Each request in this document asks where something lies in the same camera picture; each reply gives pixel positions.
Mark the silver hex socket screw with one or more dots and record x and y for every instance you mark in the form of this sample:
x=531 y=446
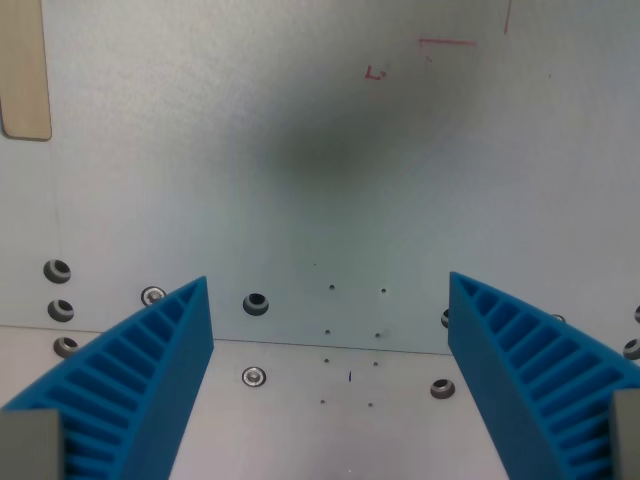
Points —
x=152 y=296
x=254 y=376
x=558 y=318

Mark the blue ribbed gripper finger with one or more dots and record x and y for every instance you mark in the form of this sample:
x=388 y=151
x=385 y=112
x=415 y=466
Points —
x=150 y=380
x=505 y=370

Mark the beige wooden board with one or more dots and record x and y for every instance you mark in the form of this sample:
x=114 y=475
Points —
x=25 y=70

